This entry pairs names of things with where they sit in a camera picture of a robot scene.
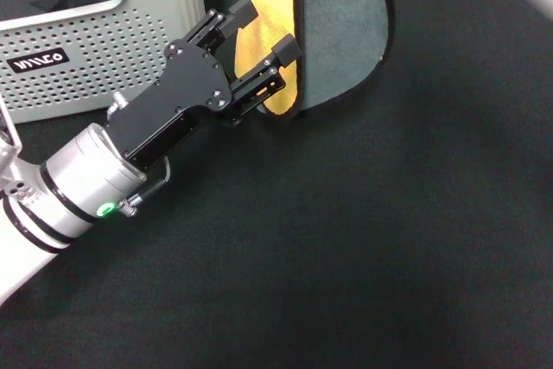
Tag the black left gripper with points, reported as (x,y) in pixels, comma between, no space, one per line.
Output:
(173,101)

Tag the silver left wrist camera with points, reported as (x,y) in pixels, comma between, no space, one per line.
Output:
(8,135)

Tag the yellow and grey towel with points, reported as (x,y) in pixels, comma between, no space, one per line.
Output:
(337,40)

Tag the silver knurled connector plug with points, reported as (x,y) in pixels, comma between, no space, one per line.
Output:
(117,105)

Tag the black tablecloth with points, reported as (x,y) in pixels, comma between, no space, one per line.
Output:
(345,235)

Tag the grey perforated storage box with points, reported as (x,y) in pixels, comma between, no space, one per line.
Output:
(108,49)

